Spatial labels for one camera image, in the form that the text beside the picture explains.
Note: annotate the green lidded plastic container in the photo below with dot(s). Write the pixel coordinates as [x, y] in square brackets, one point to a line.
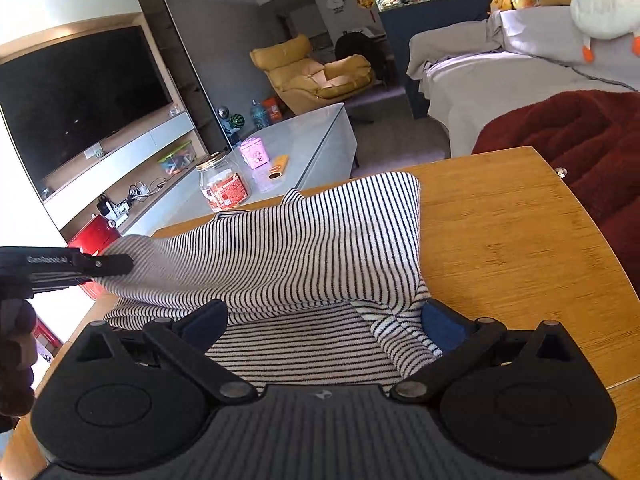
[175, 160]

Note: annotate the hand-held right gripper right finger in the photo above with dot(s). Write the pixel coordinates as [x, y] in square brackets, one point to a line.
[445, 329]

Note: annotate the grey coffee table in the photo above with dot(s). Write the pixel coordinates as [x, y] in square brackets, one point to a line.
[295, 150]

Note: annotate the red hanging ornament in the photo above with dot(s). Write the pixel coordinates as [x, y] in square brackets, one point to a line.
[365, 0]

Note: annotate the black white striped shirt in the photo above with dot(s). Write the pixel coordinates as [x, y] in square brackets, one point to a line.
[310, 255]

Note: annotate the dark blue tank cabinet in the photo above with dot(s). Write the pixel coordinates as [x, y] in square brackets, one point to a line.
[400, 55]

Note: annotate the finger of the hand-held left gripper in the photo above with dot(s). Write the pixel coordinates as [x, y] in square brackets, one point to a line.
[112, 265]

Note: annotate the white wall clock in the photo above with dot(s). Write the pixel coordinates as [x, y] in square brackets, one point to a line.
[334, 1]

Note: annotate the yellow armchair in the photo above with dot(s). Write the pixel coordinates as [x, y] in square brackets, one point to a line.
[315, 72]

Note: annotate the white goose plush toy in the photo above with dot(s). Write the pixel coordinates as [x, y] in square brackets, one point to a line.
[607, 5]

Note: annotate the wooden white television cabinet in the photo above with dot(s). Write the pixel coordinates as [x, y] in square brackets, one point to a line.
[100, 170]

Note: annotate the pink box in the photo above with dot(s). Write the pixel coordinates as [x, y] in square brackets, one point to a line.
[253, 153]

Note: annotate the small yellow plush toy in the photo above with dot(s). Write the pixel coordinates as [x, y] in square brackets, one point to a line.
[501, 1]

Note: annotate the black flat television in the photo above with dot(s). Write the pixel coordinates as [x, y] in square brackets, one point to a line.
[80, 105]

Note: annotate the orange bag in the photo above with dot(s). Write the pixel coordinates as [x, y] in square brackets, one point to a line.
[272, 109]

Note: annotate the orange snack packet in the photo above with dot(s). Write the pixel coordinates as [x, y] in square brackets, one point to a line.
[278, 167]

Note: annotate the dark tall wall panel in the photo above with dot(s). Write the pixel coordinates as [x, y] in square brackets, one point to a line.
[175, 55]

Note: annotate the blue water bottle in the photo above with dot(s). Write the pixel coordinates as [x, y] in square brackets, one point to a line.
[259, 116]

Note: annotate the dark red fluffy blanket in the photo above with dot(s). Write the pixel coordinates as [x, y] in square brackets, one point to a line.
[585, 160]

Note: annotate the glass jar with orange snacks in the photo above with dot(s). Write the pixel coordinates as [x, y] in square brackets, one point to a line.
[222, 182]

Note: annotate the green striped ball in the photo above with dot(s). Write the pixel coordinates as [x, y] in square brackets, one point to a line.
[238, 122]

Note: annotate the red metal box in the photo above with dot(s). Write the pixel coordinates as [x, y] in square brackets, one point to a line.
[95, 235]

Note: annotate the grey covered sofa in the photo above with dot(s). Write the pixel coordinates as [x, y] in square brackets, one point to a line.
[505, 75]

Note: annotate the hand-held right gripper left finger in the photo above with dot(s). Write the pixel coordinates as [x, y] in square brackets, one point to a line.
[206, 321]

